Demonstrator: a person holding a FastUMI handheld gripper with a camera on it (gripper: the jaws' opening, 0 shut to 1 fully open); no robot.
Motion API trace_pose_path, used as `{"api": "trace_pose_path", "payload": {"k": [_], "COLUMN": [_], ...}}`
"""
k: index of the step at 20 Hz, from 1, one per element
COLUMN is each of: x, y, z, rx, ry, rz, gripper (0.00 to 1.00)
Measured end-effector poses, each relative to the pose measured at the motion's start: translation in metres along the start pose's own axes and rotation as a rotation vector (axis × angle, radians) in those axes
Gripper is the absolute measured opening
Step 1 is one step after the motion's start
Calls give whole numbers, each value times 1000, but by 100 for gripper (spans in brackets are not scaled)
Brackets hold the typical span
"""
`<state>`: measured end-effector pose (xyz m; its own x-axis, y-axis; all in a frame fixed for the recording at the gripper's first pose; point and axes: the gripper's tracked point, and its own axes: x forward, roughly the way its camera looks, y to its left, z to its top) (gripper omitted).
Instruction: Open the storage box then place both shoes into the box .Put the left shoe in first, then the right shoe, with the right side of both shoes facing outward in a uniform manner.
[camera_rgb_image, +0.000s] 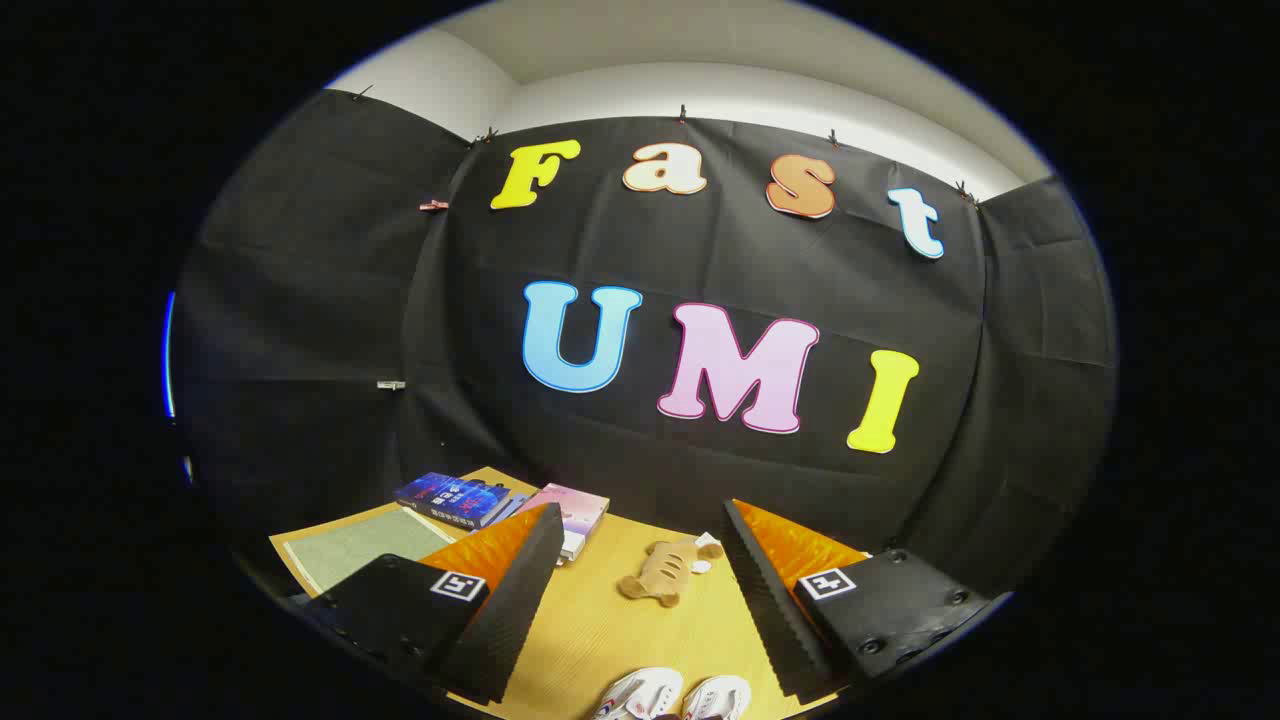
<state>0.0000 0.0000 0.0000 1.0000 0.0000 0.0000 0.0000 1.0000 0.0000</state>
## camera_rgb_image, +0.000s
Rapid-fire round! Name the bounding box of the black backdrop cloth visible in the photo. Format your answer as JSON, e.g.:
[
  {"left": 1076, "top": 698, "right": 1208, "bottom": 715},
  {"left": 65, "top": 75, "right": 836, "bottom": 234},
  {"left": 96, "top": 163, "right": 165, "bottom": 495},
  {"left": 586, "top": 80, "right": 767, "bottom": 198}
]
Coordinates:
[{"left": 170, "top": 88, "right": 1119, "bottom": 601}]

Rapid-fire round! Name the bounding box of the cream fabric storage box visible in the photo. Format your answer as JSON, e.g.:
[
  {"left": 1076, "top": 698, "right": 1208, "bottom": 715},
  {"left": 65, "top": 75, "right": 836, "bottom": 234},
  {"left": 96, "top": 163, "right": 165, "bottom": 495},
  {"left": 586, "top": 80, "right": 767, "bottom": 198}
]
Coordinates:
[{"left": 270, "top": 505, "right": 456, "bottom": 598}]

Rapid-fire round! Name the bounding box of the pink cover book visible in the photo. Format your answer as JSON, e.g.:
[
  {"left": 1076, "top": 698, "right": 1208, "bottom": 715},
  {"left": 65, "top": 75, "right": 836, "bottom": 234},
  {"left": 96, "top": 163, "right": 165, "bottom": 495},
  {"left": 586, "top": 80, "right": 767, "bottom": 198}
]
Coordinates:
[{"left": 515, "top": 483, "right": 611, "bottom": 546}]

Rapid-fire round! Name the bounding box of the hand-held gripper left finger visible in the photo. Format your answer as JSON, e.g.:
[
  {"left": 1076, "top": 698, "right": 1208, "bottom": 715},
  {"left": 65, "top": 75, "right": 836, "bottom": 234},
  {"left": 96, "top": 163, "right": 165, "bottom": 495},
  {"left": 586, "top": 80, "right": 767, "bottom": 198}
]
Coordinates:
[{"left": 305, "top": 503, "right": 566, "bottom": 704}]

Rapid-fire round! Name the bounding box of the dark blue book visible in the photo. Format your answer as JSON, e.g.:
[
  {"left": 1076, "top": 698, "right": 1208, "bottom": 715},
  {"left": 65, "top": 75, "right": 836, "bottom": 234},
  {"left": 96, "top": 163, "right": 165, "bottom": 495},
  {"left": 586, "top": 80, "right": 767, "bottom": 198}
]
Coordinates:
[{"left": 395, "top": 472, "right": 526, "bottom": 531}]

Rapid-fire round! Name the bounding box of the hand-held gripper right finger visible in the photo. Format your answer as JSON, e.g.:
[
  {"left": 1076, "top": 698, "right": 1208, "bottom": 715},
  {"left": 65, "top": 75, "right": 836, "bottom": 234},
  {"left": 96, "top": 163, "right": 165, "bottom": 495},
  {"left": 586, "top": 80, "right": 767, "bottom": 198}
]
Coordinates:
[{"left": 722, "top": 498, "right": 1011, "bottom": 701}]

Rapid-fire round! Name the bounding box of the white shoe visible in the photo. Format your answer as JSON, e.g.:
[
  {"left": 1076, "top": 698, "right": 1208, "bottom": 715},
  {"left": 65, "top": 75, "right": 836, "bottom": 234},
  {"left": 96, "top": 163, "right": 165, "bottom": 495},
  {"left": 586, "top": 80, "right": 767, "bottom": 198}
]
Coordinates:
[
  {"left": 595, "top": 668, "right": 685, "bottom": 720},
  {"left": 683, "top": 675, "right": 752, "bottom": 720}
]

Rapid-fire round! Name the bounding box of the brown plush toy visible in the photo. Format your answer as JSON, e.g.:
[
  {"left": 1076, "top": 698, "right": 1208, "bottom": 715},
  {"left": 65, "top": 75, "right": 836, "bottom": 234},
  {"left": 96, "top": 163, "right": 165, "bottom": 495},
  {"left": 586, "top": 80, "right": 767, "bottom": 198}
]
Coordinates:
[{"left": 617, "top": 533, "right": 726, "bottom": 609}]

